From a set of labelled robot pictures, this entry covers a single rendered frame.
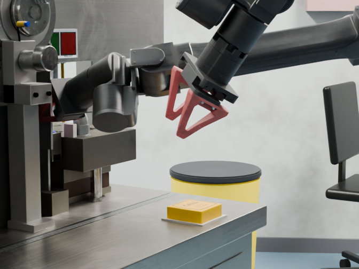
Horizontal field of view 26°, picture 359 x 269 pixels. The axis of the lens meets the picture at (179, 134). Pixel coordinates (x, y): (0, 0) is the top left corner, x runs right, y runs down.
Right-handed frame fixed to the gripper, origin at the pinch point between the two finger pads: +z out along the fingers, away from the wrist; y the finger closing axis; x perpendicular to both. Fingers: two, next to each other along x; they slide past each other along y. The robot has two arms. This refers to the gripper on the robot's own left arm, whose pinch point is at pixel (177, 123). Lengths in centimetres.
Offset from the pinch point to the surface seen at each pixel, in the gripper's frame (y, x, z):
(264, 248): -214, 209, 107
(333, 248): -202, 237, 85
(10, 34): -21.7, -22.3, 5.5
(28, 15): -22.9, -21.2, 1.7
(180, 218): -4.9, 13.7, 16.1
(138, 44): -93, 29, 13
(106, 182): -30.1, 11.3, 26.5
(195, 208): -4.3, 14.6, 13.3
